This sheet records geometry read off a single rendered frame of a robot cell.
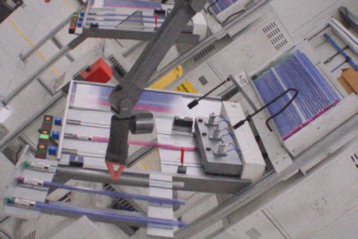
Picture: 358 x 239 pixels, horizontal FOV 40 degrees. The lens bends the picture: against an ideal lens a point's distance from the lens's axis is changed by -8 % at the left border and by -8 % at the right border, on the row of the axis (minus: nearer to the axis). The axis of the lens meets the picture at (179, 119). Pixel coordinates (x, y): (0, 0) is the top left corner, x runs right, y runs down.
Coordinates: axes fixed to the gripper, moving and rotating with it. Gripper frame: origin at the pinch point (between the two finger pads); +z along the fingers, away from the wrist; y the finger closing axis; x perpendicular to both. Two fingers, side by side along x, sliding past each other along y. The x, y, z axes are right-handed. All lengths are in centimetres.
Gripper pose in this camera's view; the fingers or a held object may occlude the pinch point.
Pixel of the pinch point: (114, 176)
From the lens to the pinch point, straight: 162.8
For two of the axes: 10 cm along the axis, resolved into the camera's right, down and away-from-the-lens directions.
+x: -9.9, -1.3, -0.7
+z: -1.4, 9.1, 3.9
